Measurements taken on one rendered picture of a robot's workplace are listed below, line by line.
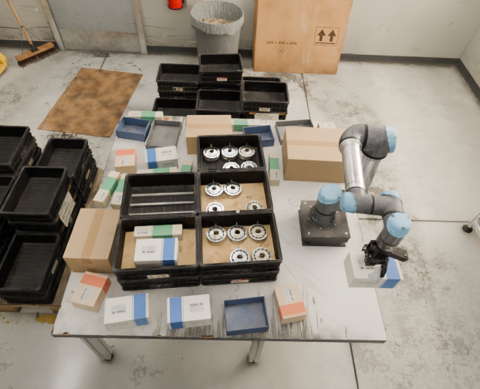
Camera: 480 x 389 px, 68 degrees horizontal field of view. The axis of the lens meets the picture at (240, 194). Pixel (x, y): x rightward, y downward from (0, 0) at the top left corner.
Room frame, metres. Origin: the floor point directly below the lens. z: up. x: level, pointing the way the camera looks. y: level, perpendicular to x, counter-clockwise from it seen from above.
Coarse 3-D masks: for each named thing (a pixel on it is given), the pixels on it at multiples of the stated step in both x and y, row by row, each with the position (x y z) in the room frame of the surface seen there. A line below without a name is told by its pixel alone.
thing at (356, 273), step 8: (352, 256) 0.75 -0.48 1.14; (360, 256) 0.75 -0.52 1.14; (344, 264) 0.75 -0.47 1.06; (352, 264) 0.71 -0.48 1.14; (360, 264) 0.71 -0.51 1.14; (392, 264) 0.72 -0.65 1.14; (352, 272) 0.68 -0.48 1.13; (360, 272) 0.68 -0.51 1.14; (368, 272) 0.68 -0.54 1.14; (392, 272) 0.69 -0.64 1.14; (400, 272) 0.69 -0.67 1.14; (352, 280) 0.65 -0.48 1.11; (360, 280) 0.65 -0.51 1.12; (368, 280) 0.65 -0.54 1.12; (384, 280) 0.66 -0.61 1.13; (392, 280) 0.66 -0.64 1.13; (400, 280) 0.66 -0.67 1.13; (384, 288) 0.66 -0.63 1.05; (392, 288) 0.66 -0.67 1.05
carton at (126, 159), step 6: (120, 150) 1.63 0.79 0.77; (126, 150) 1.63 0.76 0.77; (132, 150) 1.64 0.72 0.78; (120, 156) 1.58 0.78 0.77; (126, 156) 1.58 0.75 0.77; (132, 156) 1.58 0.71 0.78; (120, 162) 1.52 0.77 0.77; (126, 162) 1.53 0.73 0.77; (132, 162) 1.53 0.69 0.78; (120, 168) 1.49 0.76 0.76; (126, 168) 1.49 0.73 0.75; (132, 168) 1.50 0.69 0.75
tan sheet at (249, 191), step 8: (224, 184) 1.35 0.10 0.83; (240, 184) 1.36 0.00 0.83; (248, 184) 1.36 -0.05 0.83; (256, 184) 1.37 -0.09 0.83; (248, 192) 1.30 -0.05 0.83; (256, 192) 1.31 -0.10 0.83; (264, 192) 1.31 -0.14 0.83; (208, 200) 1.23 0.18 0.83; (216, 200) 1.23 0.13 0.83; (224, 200) 1.23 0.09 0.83; (232, 200) 1.24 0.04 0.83; (240, 200) 1.24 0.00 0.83; (248, 200) 1.25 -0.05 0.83; (256, 200) 1.25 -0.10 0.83; (264, 200) 1.25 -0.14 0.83; (224, 208) 1.18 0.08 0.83; (232, 208) 1.18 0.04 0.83; (240, 208) 1.18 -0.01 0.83; (264, 208) 1.19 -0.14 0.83
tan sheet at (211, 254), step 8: (248, 240) 0.98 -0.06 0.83; (208, 248) 0.92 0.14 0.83; (216, 248) 0.92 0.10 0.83; (224, 248) 0.92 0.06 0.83; (232, 248) 0.93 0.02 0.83; (240, 248) 0.93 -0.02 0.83; (248, 248) 0.93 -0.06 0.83; (256, 248) 0.94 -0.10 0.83; (272, 248) 0.94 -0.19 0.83; (208, 256) 0.87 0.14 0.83; (216, 256) 0.87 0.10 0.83; (224, 256) 0.88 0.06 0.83; (272, 256) 0.89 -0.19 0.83
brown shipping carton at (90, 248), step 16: (80, 208) 1.09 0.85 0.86; (96, 208) 1.10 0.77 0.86; (80, 224) 0.99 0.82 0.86; (96, 224) 1.00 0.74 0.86; (112, 224) 1.01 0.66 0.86; (80, 240) 0.90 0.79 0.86; (96, 240) 0.90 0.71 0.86; (112, 240) 0.91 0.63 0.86; (64, 256) 0.80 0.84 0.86; (80, 256) 0.81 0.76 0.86; (96, 256) 0.81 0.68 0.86; (112, 256) 0.84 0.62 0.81; (96, 272) 0.80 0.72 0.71; (112, 272) 0.80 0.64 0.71
